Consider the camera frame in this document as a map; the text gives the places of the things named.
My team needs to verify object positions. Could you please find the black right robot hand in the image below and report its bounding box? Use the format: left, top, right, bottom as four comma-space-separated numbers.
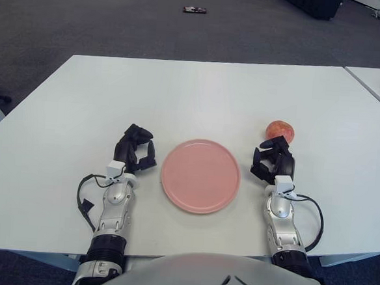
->
249, 133, 299, 186

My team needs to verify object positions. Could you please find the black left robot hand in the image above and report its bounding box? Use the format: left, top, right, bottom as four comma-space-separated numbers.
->
112, 122, 161, 177

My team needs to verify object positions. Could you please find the red apple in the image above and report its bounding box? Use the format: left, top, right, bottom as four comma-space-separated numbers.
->
264, 120, 297, 144

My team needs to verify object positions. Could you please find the pink round plate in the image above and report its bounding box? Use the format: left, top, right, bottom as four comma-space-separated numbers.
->
158, 135, 244, 217

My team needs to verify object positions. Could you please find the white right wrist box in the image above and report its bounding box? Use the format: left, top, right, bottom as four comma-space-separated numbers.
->
273, 174, 295, 195

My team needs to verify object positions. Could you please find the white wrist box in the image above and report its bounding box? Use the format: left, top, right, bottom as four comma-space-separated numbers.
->
105, 159, 127, 181
273, 174, 295, 195

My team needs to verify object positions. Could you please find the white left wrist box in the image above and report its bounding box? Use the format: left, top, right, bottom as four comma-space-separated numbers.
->
105, 159, 127, 181

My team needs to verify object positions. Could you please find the grey robot torso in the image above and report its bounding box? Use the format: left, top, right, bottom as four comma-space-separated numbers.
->
91, 243, 373, 285

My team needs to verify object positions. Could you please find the dark flat object on floor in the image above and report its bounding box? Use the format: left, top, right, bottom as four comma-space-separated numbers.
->
182, 5, 209, 15

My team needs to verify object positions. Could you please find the black cabinet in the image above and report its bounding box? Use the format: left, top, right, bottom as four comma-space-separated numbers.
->
280, 0, 344, 22

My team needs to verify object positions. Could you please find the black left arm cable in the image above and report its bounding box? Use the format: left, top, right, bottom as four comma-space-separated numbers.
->
74, 172, 123, 236

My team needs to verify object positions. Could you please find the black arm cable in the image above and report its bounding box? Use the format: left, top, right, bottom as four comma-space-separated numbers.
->
283, 192, 325, 253
74, 172, 123, 236

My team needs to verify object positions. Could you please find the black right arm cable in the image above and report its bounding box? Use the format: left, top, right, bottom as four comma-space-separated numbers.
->
283, 192, 325, 253

